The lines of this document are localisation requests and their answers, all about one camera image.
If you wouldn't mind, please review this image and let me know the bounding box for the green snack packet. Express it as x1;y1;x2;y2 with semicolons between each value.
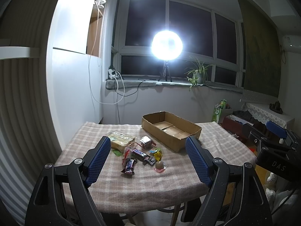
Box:
112;150;122;157

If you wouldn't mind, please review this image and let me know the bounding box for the Snickers bar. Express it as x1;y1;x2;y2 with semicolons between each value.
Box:
132;148;157;166
121;158;137;176

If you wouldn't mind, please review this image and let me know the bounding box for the packaged sliced bread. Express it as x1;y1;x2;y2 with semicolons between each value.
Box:
106;131;135;152

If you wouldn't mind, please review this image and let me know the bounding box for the chocolate egg pink cup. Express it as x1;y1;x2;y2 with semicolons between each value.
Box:
155;161;166;173

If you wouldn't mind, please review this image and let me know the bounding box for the yellow candy packet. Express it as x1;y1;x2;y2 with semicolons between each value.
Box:
153;151;163;161

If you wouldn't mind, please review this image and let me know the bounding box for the silver snack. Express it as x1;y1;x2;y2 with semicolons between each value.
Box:
140;136;156;150

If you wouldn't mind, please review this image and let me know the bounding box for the red dates clear bag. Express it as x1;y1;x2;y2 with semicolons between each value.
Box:
122;145;133;166

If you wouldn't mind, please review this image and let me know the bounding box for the green lid jelly cup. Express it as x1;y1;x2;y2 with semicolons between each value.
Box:
150;147;162;156

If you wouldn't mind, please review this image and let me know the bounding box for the lace covered side table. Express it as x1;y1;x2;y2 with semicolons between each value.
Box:
242;103;295;130

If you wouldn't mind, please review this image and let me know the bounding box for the red box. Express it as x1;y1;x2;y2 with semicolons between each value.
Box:
221;114;253;140

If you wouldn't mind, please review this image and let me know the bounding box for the green snack carton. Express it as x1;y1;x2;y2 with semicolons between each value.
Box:
211;99;227;123

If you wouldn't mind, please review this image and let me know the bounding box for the potted spider plant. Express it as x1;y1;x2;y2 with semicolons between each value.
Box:
185;56;213;91

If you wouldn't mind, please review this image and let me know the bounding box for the cardboard box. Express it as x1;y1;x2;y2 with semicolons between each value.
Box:
141;111;202;153

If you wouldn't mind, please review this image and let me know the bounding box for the black tripod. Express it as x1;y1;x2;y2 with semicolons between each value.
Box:
158;61;173;82

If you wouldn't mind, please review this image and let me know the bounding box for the white power strip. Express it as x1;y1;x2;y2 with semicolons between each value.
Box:
108;69;119;80

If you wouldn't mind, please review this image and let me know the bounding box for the ring light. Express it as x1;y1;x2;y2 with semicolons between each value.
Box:
151;30;183;61

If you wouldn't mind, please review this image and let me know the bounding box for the black cable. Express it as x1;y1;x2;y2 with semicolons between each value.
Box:
114;76;156;98

